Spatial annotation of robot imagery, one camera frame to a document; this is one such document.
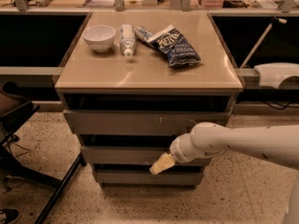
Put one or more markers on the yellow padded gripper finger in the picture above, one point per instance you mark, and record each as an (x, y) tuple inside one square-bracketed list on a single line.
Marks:
[(166, 161)]

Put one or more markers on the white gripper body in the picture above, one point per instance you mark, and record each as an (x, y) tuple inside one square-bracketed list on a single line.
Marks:
[(177, 151)]

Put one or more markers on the grey drawer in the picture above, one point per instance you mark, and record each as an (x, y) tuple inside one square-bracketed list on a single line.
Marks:
[(140, 175), (121, 155), (155, 123)]

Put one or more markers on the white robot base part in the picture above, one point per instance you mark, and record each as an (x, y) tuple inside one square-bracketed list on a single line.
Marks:
[(273, 74)]

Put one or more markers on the grey bottom drawer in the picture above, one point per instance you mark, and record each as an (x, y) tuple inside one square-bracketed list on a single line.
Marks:
[(140, 175)]

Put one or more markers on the grey drawer cabinet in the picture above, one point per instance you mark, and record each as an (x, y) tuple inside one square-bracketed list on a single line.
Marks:
[(111, 82)]

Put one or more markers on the grey top drawer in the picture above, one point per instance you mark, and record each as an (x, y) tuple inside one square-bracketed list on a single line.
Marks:
[(155, 123)]

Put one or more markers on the blue vinegar chip bag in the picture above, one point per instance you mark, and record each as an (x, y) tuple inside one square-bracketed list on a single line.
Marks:
[(171, 43)]

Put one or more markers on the clear plastic water bottle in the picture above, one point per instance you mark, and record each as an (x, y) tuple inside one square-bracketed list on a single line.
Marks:
[(127, 40)]

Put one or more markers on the white bowl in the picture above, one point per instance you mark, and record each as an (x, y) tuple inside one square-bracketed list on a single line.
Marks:
[(99, 38)]

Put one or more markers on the black sneaker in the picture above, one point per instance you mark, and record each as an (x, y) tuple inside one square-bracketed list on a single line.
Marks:
[(9, 215)]

